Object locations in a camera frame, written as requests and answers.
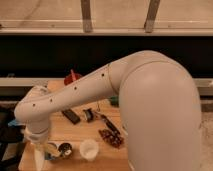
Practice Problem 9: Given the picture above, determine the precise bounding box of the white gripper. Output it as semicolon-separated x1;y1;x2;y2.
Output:
24;128;49;171

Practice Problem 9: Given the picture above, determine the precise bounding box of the yellow banana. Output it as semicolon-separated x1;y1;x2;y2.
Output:
45;143;60;157

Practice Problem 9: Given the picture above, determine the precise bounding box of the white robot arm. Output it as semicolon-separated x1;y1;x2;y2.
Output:
15;50;202;171

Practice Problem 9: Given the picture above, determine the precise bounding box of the blue cup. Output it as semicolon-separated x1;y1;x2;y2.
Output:
45;142;58;160

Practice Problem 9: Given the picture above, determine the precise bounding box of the small metal cup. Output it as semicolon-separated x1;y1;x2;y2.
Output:
58;143;72;158

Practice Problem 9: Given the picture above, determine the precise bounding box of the black rectangular block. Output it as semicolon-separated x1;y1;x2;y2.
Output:
63;109;80;124

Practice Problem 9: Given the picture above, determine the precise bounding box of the wooden cutting board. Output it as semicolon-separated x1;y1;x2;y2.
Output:
18;78;132;171

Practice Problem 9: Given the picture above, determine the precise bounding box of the bunch of red grapes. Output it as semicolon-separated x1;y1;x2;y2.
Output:
99;129;124;148

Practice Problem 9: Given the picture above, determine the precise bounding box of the red bowl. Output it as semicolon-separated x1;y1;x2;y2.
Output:
64;73;82;85

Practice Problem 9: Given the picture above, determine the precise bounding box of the red spatula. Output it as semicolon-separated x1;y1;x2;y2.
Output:
70;69;77;81

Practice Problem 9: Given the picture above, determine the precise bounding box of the green plastic tray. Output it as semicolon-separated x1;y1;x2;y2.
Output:
109;96;119;106

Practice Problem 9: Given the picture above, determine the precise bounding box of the dark handled knife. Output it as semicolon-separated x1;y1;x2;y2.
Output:
95;112;120;135

